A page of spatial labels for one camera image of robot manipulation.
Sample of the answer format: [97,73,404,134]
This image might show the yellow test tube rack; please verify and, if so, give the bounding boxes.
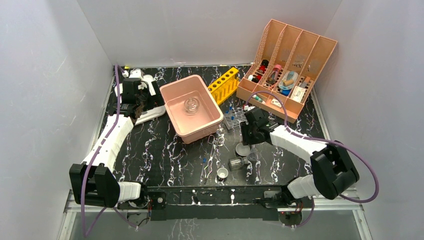
[207,67,240,105]

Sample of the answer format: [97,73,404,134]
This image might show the metal wire tongs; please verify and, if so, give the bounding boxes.
[201,134,225,185]

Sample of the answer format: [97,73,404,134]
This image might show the clear glass bottle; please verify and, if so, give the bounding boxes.
[228,157,250,172]

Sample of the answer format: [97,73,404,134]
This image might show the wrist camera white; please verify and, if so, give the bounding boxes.
[126,68,144,80]
[243,105,255,112]

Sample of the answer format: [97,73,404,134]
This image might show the clear acrylic tube rack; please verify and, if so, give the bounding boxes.
[223,106,247,130]

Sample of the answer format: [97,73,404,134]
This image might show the red black bottle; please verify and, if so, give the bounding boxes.
[257,59,269,75]

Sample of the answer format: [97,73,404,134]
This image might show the white bin lid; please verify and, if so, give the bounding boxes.
[114,74,167,126]

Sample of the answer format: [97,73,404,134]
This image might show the pink plastic bin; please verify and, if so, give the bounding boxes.
[159,74,224,144]

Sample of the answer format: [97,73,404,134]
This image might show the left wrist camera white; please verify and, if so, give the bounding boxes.
[126,68,144,80]

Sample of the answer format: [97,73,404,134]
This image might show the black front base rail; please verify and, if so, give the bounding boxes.
[141,185,294,221]

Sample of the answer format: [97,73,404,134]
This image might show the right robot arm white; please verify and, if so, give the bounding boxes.
[240,106,360,207]

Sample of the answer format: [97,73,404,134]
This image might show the green white tube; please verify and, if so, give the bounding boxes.
[251,94,264,103]

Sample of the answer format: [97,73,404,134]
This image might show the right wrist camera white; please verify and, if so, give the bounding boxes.
[243,105,255,112]

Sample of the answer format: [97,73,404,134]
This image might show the blue cap tube on table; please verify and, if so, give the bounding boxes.
[200,157,207,177]

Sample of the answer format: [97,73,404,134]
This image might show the clear plastic funnel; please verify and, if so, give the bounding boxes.
[246,148,262,162]

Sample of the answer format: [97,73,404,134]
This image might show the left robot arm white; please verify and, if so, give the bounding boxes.
[69,77,150,208]

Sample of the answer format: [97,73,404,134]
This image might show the white label box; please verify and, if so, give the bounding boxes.
[290,86,307,103]

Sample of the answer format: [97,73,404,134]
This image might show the pink desk organizer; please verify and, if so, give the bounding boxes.
[236,19,338,123]

